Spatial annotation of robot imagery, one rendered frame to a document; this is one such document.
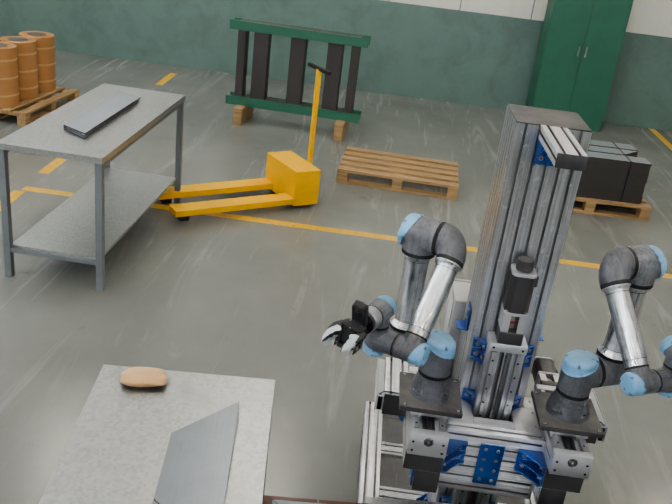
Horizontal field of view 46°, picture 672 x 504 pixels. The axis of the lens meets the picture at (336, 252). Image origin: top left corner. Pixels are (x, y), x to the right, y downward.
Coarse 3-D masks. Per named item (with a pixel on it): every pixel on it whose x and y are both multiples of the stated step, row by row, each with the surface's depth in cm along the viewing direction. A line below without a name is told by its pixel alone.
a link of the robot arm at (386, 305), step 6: (378, 300) 254; (384, 300) 255; (390, 300) 256; (378, 306) 251; (384, 306) 252; (390, 306) 255; (384, 312) 251; (390, 312) 254; (384, 318) 251; (384, 324) 254
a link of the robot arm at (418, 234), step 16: (416, 224) 265; (432, 224) 264; (400, 240) 269; (416, 240) 265; (432, 240) 262; (416, 256) 267; (432, 256) 269; (416, 272) 271; (400, 288) 277; (416, 288) 274; (400, 304) 278; (416, 304) 277; (400, 320) 280
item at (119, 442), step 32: (96, 384) 267; (192, 384) 274; (224, 384) 276; (256, 384) 278; (96, 416) 252; (128, 416) 254; (160, 416) 256; (192, 416) 258; (256, 416) 261; (64, 448) 237; (96, 448) 238; (128, 448) 240; (160, 448) 242; (256, 448) 247; (64, 480) 225; (96, 480) 226; (128, 480) 228; (256, 480) 234
